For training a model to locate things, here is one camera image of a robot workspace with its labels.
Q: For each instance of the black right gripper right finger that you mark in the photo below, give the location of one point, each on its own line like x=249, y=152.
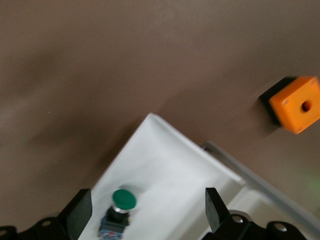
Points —
x=215, y=210

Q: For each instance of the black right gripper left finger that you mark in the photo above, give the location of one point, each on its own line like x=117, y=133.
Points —
x=80, y=207

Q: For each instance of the green mushroom push button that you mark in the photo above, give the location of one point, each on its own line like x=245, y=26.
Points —
x=123, y=198

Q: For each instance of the white tray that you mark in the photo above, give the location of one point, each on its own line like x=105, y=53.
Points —
x=160, y=162

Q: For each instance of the orange and black button box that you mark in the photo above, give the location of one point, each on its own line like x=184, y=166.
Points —
x=295, y=110

